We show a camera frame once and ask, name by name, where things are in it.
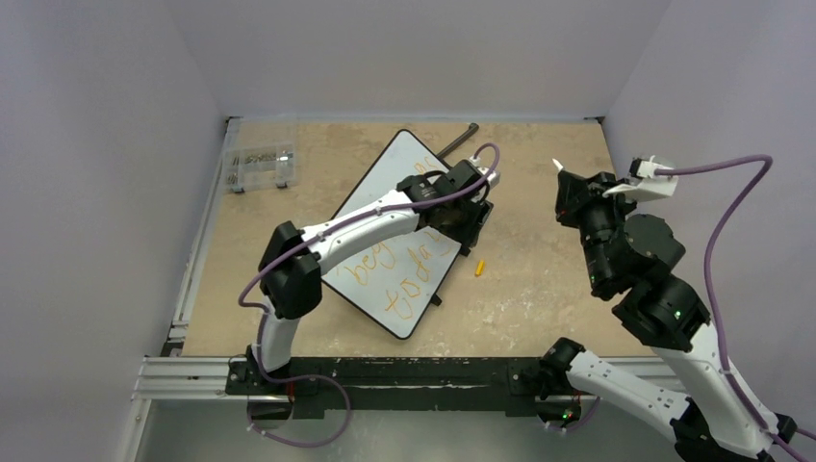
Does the white whiteboard black frame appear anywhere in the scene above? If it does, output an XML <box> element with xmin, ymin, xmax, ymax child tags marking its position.
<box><xmin>323</xmin><ymin>129</ymin><xmax>460</xmax><ymax>340</ymax></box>

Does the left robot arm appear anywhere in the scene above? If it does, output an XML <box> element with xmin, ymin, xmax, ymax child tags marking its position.
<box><xmin>238</xmin><ymin>157</ymin><xmax>500</xmax><ymax>394</ymax></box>

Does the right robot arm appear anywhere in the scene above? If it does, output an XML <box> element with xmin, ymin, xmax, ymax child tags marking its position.
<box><xmin>539</xmin><ymin>170</ymin><xmax>797</xmax><ymax>461</ymax></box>

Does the clear plastic screw box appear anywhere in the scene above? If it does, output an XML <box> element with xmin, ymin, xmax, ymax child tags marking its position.
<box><xmin>222</xmin><ymin>142</ymin><xmax>301</xmax><ymax>193</ymax></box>

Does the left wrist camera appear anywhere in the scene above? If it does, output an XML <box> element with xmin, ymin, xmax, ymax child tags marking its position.
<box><xmin>468</xmin><ymin>156</ymin><xmax>500</xmax><ymax>188</ymax></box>

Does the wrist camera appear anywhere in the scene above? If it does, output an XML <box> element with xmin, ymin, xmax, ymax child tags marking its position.
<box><xmin>601</xmin><ymin>156</ymin><xmax>678</xmax><ymax>203</ymax></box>
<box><xmin>468</xmin><ymin>156</ymin><xmax>500</xmax><ymax>188</ymax></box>

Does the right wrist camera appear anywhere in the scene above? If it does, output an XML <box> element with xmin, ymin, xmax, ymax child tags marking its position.
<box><xmin>601</xmin><ymin>156</ymin><xmax>678</xmax><ymax>203</ymax></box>

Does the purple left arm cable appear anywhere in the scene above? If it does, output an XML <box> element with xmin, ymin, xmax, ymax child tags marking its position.
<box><xmin>238</xmin><ymin>142</ymin><xmax>501</xmax><ymax>384</ymax></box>

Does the black metal crank handle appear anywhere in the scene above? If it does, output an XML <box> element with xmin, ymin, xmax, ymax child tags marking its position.
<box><xmin>436</xmin><ymin>122</ymin><xmax>479</xmax><ymax>159</ymax></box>

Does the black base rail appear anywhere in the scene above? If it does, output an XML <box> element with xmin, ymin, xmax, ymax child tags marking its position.
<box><xmin>225</xmin><ymin>357</ymin><xmax>598</xmax><ymax>425</ymax></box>

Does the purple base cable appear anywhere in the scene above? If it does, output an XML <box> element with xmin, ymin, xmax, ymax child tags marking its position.
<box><xmin>246</xmin><ymin>372</ymin><xmax>352</xmax><ymax>449</ymax></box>

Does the aluminium frame rail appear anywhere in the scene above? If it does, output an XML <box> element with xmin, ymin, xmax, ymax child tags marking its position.
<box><xmin>130</xmin><ymin>356</ymin><xmax>684</xmax><ymax>400</ymax></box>

